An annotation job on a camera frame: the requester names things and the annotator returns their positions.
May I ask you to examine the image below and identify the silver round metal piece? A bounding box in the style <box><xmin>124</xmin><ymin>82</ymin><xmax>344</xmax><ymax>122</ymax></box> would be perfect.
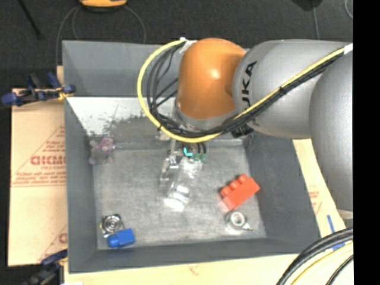
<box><xmin>100</xmin><ymin>214</ymin><xmax>124</xmax><ymax>238</ymax></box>

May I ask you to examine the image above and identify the red toy brick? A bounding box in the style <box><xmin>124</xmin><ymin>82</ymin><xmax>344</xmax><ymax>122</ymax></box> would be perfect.
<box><xmin>219</xmin><ymin>173</ymin><xmax>261</xmax><ymax>212</ymax></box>

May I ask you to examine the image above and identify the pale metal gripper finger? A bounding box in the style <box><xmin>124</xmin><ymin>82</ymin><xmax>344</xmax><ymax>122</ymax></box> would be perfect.
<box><xmin>164</xmin><ymin>157</ymin><xmax>204</xmax><ymax>213</ymax></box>
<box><xmin>159</xmin><ymin>156</ymin><xmax>180</xmax><ymax>187</ymax></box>

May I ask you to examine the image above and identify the brown cardboard board, red print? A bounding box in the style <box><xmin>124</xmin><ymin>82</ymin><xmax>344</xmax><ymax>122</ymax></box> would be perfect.
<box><xmin>7</xmin><ymin>87</ymin><xmax>347</xmax><ymax>267</ymax></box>

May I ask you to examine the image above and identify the silver metal ring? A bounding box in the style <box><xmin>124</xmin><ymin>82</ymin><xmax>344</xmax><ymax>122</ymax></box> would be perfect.
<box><xmin>224</xmin><ymin>211</ymin><xmax>254</xmax><ymax>235</ymax></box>

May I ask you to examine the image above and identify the grey metal bin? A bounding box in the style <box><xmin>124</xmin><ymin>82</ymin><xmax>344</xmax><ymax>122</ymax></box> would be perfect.
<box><xmin>61</xmin><ymin>40</ymin><xmax>323</xmax><ymax>273</ymax></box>

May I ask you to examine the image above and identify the clear purple toy figure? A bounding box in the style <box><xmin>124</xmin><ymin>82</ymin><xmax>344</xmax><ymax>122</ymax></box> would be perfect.
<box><xmin>88</xmin><ymin>136</ymin><xmax>116</xmax><ymax>165</ymax></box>

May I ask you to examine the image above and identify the blue plastic block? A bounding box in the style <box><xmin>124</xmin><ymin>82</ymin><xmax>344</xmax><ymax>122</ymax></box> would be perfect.
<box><xmin>107</xmin><ymin>227</ymin><xmax>136</xmax><ymax>249</ymax></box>

